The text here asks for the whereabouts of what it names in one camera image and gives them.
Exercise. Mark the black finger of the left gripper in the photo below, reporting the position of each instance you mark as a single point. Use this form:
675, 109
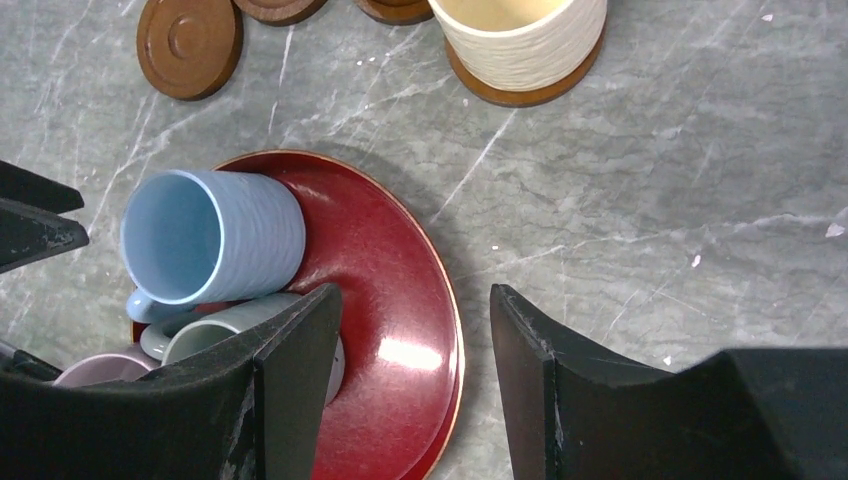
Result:
32, 225

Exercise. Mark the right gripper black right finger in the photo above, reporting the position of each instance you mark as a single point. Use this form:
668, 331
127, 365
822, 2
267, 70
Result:
575, 409

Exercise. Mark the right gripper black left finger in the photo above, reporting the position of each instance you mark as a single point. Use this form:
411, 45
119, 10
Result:
248, 407

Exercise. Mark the grey-green mug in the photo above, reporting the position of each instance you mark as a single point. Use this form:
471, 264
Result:
186, 334

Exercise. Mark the blue mug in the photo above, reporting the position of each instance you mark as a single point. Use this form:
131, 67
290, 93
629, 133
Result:
190, 237

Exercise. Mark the brown coaster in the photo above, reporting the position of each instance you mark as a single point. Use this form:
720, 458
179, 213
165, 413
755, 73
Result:
396, 12
279, 12
523, 99
189, 49

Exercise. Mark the cream yellow mug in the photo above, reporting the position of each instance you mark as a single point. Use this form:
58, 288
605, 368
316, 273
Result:
521, 45

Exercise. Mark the lilac mug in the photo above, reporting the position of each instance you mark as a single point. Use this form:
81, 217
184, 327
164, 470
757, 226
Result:
128, 364

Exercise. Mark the red round tray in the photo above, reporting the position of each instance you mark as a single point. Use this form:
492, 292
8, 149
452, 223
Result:
400, 328

